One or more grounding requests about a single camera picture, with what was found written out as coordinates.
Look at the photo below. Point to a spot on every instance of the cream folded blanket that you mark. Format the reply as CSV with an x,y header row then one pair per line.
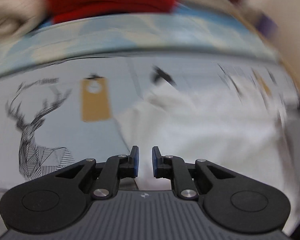
x,y
19,17

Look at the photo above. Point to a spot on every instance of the white t-shirt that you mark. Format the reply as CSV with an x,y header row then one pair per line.
x,y
240,129

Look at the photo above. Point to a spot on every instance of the blue leaf pattern folded sheet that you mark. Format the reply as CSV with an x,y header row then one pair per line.
x,y
205,31

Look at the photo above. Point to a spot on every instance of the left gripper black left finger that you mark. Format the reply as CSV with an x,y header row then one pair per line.
x,y
57,200

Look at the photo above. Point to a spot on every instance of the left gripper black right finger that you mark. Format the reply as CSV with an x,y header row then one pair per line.
x,y
233,201

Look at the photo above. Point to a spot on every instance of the grey deer print bedsheet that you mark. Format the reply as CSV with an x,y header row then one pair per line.
x,y
64,112

